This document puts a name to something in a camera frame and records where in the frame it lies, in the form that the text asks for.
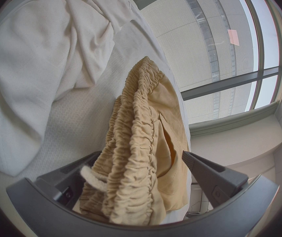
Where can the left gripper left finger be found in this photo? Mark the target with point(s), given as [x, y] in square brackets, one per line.
[62, 181]

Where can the window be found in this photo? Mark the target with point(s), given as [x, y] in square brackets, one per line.
[229, 86]

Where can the bed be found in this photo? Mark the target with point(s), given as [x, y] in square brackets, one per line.
[86, 107]

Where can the cream garment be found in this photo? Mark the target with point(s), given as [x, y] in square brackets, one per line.
[32, 70]

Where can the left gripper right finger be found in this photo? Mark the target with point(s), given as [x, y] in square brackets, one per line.
[217, 184]

